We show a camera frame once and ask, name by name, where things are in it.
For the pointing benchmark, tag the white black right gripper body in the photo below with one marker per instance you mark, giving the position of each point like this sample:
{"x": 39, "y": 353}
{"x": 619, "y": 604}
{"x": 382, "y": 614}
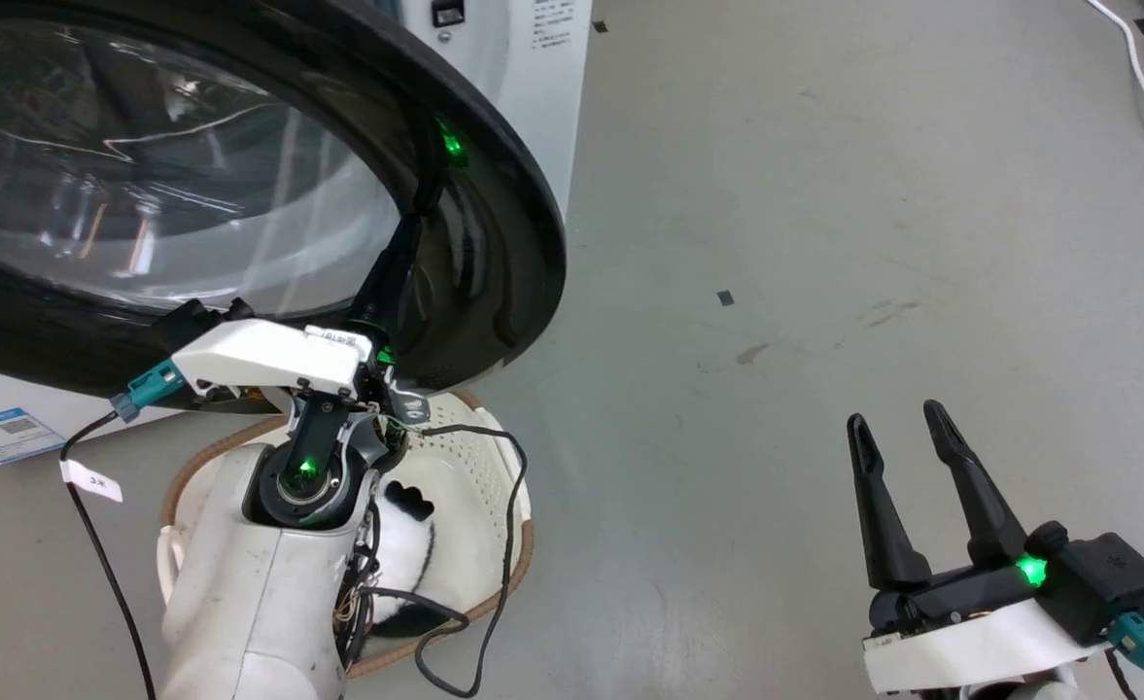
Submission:
{"x": 970, "y": 632}

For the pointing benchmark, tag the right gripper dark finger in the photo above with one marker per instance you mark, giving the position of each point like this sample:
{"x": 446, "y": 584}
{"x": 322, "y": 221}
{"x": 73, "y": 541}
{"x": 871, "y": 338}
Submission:
{"x": 975, "y": 491}
{"x": 884, "y": 515}

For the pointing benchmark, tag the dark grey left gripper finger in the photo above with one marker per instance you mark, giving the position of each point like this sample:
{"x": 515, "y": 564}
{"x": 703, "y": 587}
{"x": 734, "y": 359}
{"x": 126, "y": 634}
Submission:
{"x": 389, "y": 277}

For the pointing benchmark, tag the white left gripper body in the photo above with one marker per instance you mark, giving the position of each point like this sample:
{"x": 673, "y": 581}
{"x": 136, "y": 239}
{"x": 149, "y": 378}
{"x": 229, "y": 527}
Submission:
{"x": 270, "y": 355}

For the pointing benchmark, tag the black round washing machine door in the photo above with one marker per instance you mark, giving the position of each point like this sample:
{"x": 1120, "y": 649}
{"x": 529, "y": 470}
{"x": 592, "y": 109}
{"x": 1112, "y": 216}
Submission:
{"x": 494, "y": 253}

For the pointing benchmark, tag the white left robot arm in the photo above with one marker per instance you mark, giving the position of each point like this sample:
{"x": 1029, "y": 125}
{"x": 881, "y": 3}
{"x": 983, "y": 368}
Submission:
{"x": 251, "y": 593}

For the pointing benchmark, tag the white washing machine body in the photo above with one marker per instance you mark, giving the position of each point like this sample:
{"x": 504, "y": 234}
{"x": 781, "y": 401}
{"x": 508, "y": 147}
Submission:
{"x": 523, "y": 107}

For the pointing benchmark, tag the white laundry basket brown rim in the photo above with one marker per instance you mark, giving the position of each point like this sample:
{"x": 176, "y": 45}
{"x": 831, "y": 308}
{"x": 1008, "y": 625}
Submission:
{"x": 479, "y": 486}

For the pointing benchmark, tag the black white panda plush toy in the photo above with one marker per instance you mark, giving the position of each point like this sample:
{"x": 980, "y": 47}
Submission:
{"x": 404, "y": 554}

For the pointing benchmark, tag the blue white energy label sticker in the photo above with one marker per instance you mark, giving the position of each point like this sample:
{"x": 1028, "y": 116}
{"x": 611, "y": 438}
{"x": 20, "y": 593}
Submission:
{"x": 3, "y": 435}

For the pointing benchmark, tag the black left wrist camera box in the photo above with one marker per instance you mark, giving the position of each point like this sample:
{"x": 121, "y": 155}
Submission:
{"x": 197, "y": 319}

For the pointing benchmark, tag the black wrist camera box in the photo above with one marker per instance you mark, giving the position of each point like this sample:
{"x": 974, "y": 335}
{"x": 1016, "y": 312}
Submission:
{"x": 197, "y": 319}
{"x": 1106, "y": 583}

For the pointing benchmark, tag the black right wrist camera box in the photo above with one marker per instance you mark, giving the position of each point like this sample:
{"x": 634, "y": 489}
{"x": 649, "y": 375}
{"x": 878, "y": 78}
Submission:
{"x": 1106, "y": 583}

